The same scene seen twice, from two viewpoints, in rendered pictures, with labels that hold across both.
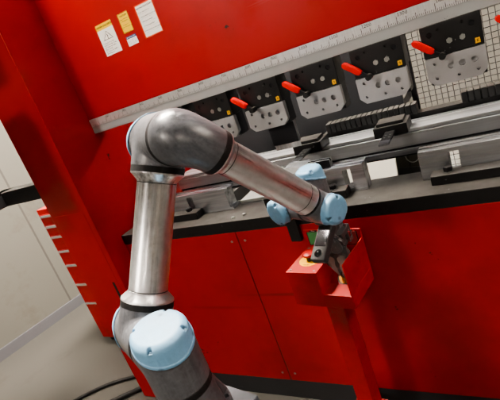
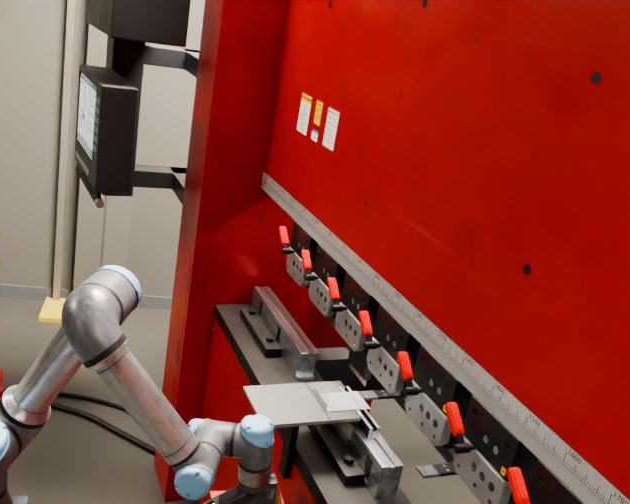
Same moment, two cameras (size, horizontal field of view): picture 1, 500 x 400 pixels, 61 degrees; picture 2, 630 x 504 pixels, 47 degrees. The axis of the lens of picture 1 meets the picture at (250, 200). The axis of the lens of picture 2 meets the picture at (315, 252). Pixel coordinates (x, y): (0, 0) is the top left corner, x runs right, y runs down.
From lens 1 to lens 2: 1.12 m
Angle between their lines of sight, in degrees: 31
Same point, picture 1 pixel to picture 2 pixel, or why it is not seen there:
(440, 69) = (465, 460)
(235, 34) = (367, 219)
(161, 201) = (66, 347)
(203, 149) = (76, 345)
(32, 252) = not seen: hidden behind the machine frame
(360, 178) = (374, 480)
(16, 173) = not seen: hidden behind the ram
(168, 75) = (317, 197)
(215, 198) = (291, 353)
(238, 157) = (108, 371)
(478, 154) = not seen: outside the picture
